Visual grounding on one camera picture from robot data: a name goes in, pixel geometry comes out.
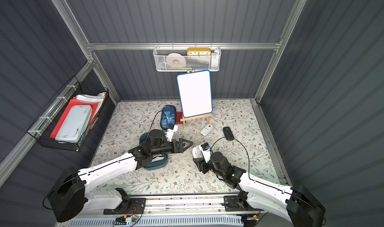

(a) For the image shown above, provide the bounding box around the white computer mouse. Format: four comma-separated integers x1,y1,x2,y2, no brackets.
192,146,204,159
200,124,214,136

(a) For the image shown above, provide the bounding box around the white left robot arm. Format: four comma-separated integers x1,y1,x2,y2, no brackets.
45,130,194,223

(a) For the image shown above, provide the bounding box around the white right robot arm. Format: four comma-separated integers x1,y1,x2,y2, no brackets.
192,146,326,227

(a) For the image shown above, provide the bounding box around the teal storage box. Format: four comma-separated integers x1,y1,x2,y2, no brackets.
139,132,169,171

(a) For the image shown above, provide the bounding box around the red flat box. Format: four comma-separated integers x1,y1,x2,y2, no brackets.
175,112,183,125

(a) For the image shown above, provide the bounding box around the black computer mouse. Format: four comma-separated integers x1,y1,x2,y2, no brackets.
223,127,235,141

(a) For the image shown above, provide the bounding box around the wooden easel stand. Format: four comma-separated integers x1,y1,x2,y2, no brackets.
181,113,212,128

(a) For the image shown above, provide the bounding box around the blue dinosaur pencil case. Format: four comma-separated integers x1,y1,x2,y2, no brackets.
160,105,177,129

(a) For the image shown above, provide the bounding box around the blue framed whiteboard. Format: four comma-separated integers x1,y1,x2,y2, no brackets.
177,70,213,118

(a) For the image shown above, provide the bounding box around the white papers stack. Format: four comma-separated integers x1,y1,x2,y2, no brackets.
74,92,107,120

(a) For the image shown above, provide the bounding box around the white plastic tray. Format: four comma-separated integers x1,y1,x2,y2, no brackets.
55,105,92,143

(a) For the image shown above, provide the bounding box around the white tape roll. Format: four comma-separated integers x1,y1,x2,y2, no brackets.
166,53,187,68

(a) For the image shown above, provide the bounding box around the yellow clock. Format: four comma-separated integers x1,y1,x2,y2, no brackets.
187,47,212,56

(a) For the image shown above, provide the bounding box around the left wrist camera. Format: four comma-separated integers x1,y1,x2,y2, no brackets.
166,124,178,142

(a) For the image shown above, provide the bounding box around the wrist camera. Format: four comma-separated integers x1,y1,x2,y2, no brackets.
166,124,178,142
200,142,212,163

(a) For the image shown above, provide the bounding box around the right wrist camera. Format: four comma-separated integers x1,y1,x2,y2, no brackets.
200,142,212,163

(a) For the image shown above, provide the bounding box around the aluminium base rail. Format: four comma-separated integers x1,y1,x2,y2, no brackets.
68,193,265,227

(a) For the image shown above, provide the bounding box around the black wire wall basket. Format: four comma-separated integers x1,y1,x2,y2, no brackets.
28,77,109,152

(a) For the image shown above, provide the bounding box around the white wire wall basket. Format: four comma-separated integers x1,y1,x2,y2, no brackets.
153,47,222,72

